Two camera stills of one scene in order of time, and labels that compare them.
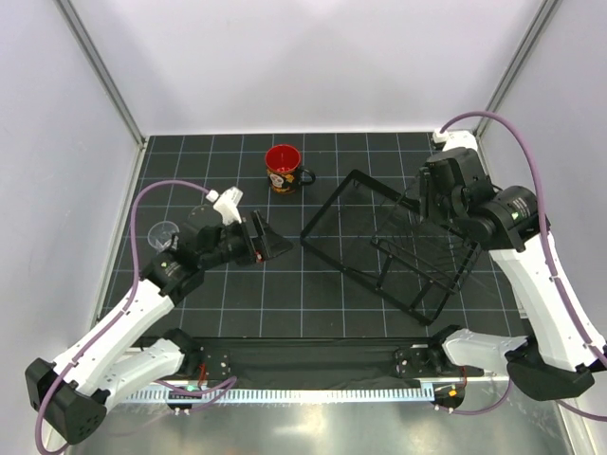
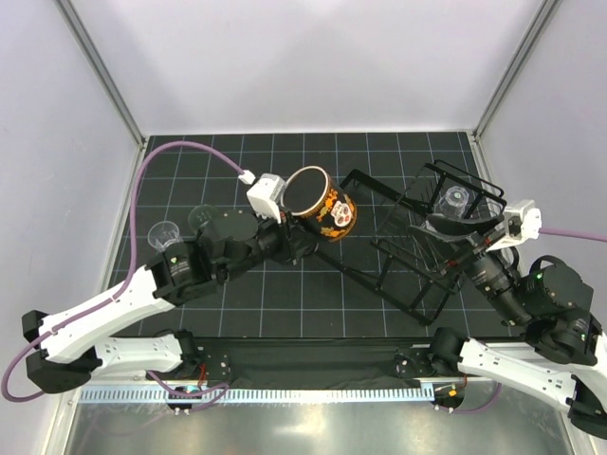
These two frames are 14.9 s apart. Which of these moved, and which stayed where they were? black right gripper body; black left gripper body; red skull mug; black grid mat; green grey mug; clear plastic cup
Moved: black right gripper body; red skull mug; black left gripper body
Stayed: green grey mug; black grid mat; clear plastic cup
